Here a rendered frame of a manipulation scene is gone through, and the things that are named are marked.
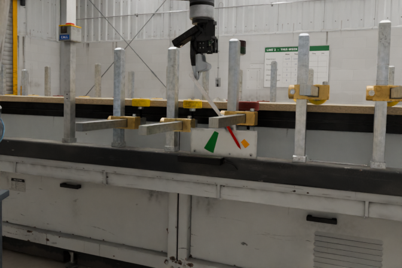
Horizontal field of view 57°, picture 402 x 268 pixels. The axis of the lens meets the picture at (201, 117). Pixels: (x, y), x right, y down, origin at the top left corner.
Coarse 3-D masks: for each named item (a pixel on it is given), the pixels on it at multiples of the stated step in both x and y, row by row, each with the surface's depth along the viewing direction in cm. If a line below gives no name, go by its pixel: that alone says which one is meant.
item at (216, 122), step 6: (234, 114) 132; (240, 114) 134; (210, 120) 108; (216, 120) 108; (222, 120) 111; (228, 120) 116; (234, 120) 123; (240, 120) 130; (210, 126) 108; (216, 126) 108; (222, 126) 111
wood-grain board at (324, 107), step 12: (0, 96) 203; (12, 96) 200; (24, 96) 198; (36, 96) 219; (48, 96) 243; (60, 96) 273; (264, 108) 151; (276, 108) 149; (288, 108) 148; (312, 108) 144; (324, 108) 143; (336, 108) 141; (348, 108) 140; (360, 108) 138; (372, 108) 137; (396, 108) 134
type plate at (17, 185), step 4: (12, 180) 213; (16, 180) 212; (20, 180) 211; (24, 180) 210; (12, 184) 213; (16, 184) 212; (20, 184) 211; (24, 184) 210; (12, 188) 213; (16, 188) 212; (20, 188) 211; (24, 188) 210
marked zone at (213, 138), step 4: (216, 132) 140; (212, 136) 141; (216, 136) 140; (212, 140) 141; (216, 140) 140; (208, 144) 142; (212, 144) 141; (208, 148) 142; (212, 148) 141; (212, 152) 141
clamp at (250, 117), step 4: (224, 112) 139; (228, 112) 138; (232, 112) 138; (236, 112) 137; (240, 112) 136; (244, 112) 136; (248, 112) 135; (252, 112) 135; (256, 112) 137; (248, 116) 135; (252, 116) 135; (256, 116) 137; (248, 120) 136; (252, 120) 135; (256, 120) 137; (236, 124) 137; (240, 124) 137; (244, 124) 136; (248, 124) 136; (252, 124) 135; (256, 124) 138
